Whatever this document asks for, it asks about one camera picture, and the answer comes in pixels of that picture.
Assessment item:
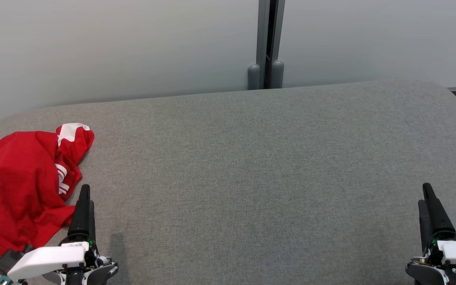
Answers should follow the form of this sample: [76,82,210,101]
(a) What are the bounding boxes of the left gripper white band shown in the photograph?
[8,184,98,280]

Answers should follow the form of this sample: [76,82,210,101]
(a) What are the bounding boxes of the red white printed jersey shirt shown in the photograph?
[0,131,77,257]

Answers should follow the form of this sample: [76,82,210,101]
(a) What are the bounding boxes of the grey cylindrical post foot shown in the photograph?
[247,64,261,91]
[271,60,285,89]

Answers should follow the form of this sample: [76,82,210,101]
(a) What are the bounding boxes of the grey metal partition post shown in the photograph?
[256,0,286,90]

